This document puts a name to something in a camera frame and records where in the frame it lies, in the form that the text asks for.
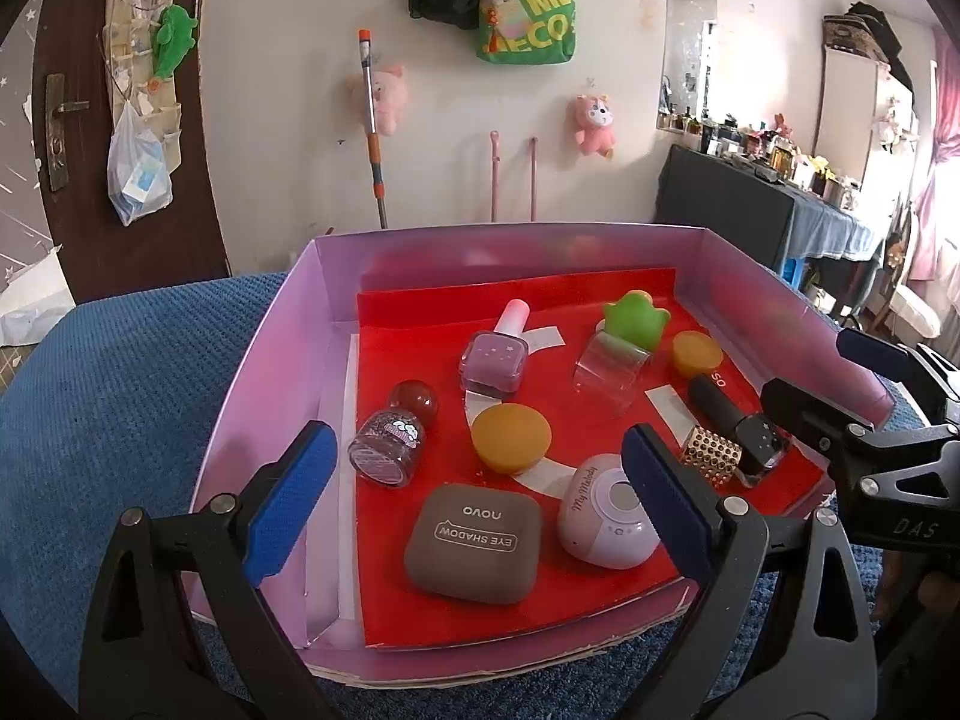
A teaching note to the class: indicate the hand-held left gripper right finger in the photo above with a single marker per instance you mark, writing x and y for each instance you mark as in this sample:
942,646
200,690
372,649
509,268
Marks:
667,502

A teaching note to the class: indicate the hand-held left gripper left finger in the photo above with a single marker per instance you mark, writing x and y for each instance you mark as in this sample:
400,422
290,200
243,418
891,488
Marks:
292,502

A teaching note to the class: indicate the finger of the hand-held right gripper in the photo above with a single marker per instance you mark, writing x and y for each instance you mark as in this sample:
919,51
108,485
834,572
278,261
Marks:
810,412
870,349

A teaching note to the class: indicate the gold studded cylinder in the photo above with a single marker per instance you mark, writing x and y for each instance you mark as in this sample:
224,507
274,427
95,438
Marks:
712,457

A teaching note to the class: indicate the lavender round device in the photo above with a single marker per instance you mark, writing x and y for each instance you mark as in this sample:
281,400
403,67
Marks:
600,525

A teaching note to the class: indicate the black nail polish bottle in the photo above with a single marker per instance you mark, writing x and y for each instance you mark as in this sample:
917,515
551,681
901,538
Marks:
720,401

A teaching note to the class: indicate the glitter bottle with red cap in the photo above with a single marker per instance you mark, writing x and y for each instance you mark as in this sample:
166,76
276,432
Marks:
386,446

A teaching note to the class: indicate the pink cardboard box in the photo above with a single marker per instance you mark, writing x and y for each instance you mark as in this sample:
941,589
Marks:
270,390

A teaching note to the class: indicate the small orange dome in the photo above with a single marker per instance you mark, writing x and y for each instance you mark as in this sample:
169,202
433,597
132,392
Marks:
696,352

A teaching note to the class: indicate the clear plastic cup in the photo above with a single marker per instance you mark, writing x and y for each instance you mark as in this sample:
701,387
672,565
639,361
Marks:
611,375

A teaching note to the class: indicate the large orange dome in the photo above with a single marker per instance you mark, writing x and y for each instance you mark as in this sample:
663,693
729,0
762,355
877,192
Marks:
510,439

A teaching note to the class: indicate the brown eyeshadow case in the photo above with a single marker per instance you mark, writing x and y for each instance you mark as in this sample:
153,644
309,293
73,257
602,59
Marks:
472,544

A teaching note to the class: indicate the green avocado toy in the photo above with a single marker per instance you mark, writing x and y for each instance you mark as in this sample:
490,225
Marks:
636,319

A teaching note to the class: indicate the pink nail polish bottle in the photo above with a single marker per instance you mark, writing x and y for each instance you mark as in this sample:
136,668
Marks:
491,364

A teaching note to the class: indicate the blue table cloth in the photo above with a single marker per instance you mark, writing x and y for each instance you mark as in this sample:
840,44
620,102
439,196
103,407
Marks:
832,225

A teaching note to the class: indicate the pink curtain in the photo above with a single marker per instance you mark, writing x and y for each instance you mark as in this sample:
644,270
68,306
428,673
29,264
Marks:
941,165

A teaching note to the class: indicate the black dresser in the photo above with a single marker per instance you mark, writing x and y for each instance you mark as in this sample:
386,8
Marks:
720,202

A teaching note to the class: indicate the dark side table with clutter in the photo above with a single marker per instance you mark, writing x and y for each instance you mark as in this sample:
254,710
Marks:
772,150

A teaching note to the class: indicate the white cabinet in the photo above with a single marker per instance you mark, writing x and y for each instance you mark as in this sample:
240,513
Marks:
847,112

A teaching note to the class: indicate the dark bags on cabinet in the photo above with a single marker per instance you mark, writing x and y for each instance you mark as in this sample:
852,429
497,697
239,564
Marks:
870,30

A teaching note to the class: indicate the white plastic sheet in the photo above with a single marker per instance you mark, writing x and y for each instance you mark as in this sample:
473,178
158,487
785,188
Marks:
30,300

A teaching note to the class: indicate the brown wooden door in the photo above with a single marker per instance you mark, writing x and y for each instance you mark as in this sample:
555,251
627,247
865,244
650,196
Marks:
82,240

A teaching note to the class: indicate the pink plastic stick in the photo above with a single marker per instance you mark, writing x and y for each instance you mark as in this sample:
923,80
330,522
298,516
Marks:
496,180
532,180

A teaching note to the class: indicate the bright pink plush toy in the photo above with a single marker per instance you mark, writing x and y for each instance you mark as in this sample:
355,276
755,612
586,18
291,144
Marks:
594,124

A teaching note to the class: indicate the clear plastic bag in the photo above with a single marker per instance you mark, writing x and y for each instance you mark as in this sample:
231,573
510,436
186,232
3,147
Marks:
139,172

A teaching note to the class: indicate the metal mop pole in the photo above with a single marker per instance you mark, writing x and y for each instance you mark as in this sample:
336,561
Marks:
373,142

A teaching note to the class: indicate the pale pink plush toy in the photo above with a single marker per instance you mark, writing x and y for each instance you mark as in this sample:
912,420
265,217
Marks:
391,97

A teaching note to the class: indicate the green tote bag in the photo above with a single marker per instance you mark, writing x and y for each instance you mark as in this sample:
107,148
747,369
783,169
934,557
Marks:
540,22

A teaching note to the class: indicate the green plush toy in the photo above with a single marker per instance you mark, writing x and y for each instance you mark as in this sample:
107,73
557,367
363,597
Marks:
174,37

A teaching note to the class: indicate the beige hanging organizer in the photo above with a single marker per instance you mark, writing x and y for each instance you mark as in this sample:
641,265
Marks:
131,30

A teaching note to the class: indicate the wall mirror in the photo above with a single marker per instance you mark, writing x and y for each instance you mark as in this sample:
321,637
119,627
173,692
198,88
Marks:
686,37

